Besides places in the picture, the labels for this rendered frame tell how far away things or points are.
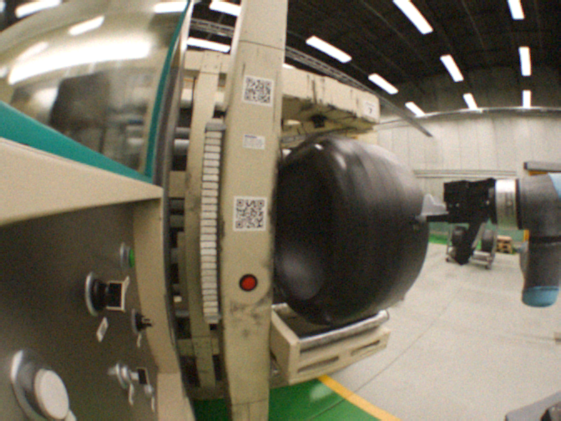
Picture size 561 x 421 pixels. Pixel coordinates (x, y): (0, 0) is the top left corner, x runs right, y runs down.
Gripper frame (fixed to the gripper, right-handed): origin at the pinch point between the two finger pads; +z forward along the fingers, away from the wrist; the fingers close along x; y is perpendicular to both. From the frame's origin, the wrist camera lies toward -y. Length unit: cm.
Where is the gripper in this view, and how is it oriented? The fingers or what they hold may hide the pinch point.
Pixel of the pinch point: (420, 220)
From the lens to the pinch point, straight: 56.2
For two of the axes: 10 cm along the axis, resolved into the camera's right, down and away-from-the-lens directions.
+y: 0.0, -10.0, 0.6
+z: -3.9, 0.5, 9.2
